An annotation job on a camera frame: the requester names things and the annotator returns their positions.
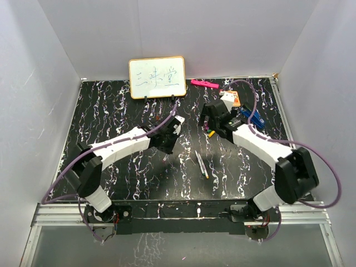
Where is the pink pen cap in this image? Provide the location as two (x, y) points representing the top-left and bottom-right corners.
(204, 117), (209, 131)

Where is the white pen green tip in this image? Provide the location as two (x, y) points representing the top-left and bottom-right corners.
(195, 150), (205, 177)

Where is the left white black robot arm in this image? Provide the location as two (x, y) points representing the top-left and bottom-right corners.
(64, 116), (185, 222)

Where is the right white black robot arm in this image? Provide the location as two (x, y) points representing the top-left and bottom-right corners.
(199, 100), (319, 221)

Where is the white pen yellow tip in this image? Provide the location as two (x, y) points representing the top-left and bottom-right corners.
(198, 153), (209, 179)

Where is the orange card pack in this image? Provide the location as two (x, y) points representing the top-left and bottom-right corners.
(228, 91), (241, 107)

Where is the pink plastic clip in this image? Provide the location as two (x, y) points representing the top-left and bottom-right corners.
(191, 79), (219, 89)

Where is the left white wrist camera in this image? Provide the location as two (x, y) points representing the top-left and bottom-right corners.
(173, 115), (185, 137)

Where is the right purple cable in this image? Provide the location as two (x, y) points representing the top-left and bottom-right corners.
(221, 80), (342, 209)

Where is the purple cable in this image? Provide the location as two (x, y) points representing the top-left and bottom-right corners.
(41, 105), (177, 205)
(221, 80), (342, 209)

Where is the small whiteboard with orange frame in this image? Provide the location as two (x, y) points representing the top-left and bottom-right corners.
(128, 56), (187, 99)

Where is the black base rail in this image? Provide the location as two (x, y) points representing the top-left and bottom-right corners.
(83, 199), (281, 236)

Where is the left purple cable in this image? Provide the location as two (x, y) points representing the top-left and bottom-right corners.
(41, 105), (177, 205)

